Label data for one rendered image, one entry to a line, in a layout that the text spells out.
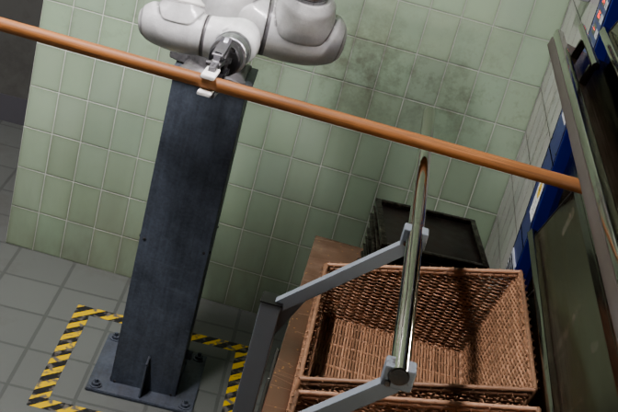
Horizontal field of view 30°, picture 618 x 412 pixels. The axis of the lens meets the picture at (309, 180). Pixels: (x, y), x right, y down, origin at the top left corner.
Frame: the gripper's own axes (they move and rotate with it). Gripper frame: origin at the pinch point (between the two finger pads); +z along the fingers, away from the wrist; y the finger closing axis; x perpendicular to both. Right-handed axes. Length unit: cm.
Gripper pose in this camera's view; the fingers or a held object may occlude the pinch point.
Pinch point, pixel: (208, 81)
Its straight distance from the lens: 247.4
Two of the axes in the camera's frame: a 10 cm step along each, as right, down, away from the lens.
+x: -9.6, -2.7, 0.3
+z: -1.3, 3.6, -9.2
